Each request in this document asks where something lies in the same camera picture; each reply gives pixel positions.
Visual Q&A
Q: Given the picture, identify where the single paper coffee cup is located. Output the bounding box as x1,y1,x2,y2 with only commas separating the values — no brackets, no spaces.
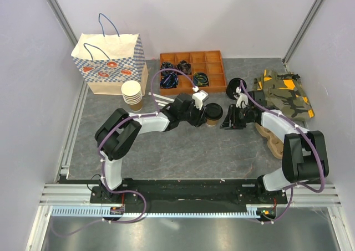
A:
206,119,219,127

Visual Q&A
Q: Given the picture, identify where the camouflage fabric bag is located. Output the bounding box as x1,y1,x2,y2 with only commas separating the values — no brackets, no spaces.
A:
252,69,315,121

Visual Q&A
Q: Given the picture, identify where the green yellow rolled tie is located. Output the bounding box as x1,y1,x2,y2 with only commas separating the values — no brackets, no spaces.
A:
192,72,209,87

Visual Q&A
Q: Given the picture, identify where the brown pulp cup carrier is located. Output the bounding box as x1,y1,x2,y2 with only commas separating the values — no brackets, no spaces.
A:
255,123,283,160

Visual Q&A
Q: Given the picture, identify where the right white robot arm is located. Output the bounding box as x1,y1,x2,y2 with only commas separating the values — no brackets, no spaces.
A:
221,88,329,203

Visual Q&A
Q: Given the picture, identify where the orange wooden compartment tray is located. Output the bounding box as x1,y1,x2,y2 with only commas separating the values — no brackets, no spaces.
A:
159,50,227,95

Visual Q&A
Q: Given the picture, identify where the brown dark rolled tie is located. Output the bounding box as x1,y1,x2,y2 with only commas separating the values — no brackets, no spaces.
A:
176,60,191,75

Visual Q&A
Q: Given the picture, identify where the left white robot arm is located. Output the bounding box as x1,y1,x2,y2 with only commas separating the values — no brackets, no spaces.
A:
94,90,208,203

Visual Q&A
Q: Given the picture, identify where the wrapped paper straw upper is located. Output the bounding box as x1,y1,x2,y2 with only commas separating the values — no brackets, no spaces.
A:
148,92,174,102

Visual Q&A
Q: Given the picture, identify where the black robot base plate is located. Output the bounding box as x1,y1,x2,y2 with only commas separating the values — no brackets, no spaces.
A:
90,178,288,205

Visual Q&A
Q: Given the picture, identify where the grey slotted cable duct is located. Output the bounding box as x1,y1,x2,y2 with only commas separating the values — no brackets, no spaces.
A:
52,206,261,218

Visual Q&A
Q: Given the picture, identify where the dark rolled tie left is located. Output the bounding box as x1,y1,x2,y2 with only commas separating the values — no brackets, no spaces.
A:
160,62,175,75

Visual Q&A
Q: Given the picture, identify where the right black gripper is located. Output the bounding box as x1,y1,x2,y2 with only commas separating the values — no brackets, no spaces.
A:
220,104,253,130

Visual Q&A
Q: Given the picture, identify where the checkered paper takeout bag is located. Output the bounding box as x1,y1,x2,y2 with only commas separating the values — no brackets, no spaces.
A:
71,29,149,95

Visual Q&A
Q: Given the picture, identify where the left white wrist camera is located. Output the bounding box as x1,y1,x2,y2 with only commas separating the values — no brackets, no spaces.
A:
192,86,209,110

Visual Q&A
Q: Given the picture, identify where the black coffee cup lid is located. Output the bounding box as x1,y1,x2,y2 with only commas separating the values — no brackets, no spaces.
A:
205,103,223,121

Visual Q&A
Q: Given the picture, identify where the blue striped rolled tie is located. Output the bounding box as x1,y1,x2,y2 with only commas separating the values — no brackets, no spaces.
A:
160,72,179,89

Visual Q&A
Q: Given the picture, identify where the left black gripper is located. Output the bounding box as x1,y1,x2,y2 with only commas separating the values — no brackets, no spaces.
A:
179,100,207,128

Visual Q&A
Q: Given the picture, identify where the stack of paper cups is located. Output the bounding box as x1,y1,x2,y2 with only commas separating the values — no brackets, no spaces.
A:
121,80,143,111

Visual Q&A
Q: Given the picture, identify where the stack of black lids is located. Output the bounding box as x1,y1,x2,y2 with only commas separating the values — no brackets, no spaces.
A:
226,78,247,100

